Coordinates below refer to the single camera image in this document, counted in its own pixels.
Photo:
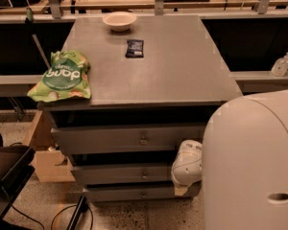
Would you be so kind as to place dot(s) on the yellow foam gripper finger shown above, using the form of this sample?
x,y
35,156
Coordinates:
x,y
180,190

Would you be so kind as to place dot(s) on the grey drawer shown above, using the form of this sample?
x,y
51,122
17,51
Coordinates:
x,y
122,173
130,191
111,139

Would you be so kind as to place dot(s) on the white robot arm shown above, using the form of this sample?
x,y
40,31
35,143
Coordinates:
x,y
242,163

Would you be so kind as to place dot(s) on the grey bottom drawer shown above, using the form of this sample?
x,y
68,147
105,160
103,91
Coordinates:
x,y
130,191

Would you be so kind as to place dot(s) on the grey top drawer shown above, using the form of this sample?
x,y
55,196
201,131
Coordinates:
x,y
111,139

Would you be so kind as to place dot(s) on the grey drawer cabinet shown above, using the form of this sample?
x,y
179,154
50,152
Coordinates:
x,y
181,79

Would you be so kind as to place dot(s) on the wooden box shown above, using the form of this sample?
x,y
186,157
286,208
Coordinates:
x,y
49,163

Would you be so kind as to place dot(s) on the dark blue snack packet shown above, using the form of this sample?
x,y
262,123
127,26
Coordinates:
x,y
135,48

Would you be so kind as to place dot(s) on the green chips bag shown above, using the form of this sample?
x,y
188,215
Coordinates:
x,y
65,79

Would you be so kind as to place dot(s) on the clear sanitizer bottle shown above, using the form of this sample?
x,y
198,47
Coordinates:
x,y
280,67

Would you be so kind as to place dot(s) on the black chair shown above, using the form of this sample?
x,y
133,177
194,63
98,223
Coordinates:
x,y
15,171

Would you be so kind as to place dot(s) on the white bowl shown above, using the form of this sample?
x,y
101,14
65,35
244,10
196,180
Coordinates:
x,y
119,21

